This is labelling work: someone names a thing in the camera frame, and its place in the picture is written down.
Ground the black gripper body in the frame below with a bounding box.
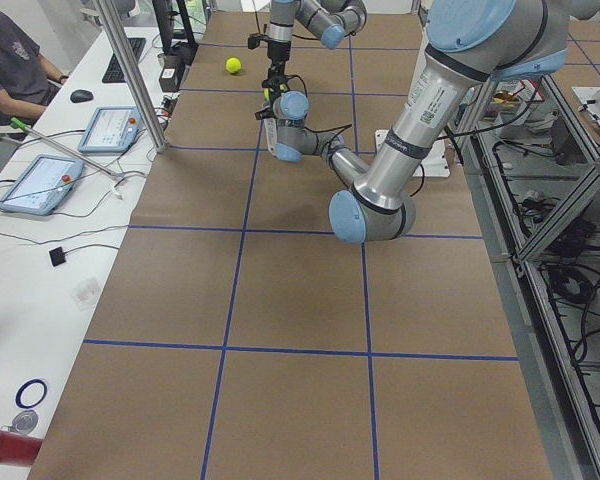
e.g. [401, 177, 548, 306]
[254, 102, 275, 120]
[267, 39, 291, 63]

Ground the clear tennis ball can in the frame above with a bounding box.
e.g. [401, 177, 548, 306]
[262, 118, 277, 157]

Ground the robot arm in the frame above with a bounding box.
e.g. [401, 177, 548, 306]
[265, 0, 367, 64]
[248, 0, 600, 244]

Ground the black box with label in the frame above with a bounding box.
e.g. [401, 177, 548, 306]
[159, 55, 185, 93]

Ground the black monitor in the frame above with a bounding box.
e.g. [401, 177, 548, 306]
[152, 0, 198, 64]

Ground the far teach pendant tablet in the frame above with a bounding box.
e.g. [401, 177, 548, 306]
[78, 106, 142, 155]

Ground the teach pendant tablet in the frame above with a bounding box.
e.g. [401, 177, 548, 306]
[78, 106, 142, 155]
[0, 155, 84, 216]

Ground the black keyboard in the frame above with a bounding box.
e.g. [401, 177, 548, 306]
[101, 37, 147, 84]

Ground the black computer mouse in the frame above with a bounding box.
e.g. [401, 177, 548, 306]
[70, 89, 94, 104]

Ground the near teach pendant tablet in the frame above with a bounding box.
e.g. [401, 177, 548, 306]
[0, 155, 84, 216]

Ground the seated person dark shirt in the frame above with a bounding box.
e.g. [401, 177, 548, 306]
[0, 11, 68, 126]

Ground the small black square device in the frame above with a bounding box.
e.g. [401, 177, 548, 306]
[49, 246, 67, 267]

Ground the clear can lid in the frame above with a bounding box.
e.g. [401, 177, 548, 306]
[8, 409, 39, 436]

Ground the red cylinder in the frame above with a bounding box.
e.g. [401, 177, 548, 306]
[0, 430, 43, 467]

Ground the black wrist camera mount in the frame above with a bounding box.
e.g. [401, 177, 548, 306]
[261, 74, 290, 90]

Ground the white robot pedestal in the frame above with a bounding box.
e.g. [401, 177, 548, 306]
[373, 128, 454, 179]

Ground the aluminium frame post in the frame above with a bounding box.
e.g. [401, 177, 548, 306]
[94, 0, 167, 153]

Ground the metal rod green handle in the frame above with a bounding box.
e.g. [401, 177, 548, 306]
[10, 117, 123, 179]

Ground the aluminium frame rack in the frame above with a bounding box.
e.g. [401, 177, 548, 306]
[451, 40, 600, 479]

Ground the blue tape ring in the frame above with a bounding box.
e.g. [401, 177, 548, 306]
[15, 379, 49, 409]

